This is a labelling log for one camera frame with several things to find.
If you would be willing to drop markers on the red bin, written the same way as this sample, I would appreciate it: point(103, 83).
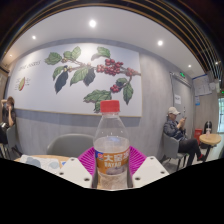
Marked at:
point(198, 135)

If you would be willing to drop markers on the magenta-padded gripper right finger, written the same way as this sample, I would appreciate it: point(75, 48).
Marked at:
point(150, 170)

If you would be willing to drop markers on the small round wooden table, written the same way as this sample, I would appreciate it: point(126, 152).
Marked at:
point(210, 139)

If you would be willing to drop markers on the large coffee plant wall mural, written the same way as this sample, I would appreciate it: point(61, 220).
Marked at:
point(40, 90)

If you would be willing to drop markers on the round ceiling spotlights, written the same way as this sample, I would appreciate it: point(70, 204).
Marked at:
point(92, 23)

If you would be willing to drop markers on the green exit sign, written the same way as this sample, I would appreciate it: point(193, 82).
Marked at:
point(182, 74)

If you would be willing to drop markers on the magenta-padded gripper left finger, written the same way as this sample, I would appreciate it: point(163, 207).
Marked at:
point(75, 171)

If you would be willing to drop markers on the white paper wall notice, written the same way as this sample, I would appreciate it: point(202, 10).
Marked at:
point(177, 99)

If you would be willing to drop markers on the grey chair with black legs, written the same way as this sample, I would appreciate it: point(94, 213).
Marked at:
point(170, 146)
point(12, 136)

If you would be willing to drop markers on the white wall notice board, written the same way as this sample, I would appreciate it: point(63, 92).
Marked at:
point(201, 85)

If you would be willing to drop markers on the person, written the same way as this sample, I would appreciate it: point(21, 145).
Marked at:
point(8, 115)
point(173, 128)

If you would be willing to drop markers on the grey upholstered chair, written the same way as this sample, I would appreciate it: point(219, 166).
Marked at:
point(70, 145)

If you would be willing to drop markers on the clear red-capped drink bottle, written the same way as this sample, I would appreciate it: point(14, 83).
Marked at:
point(111, 148)

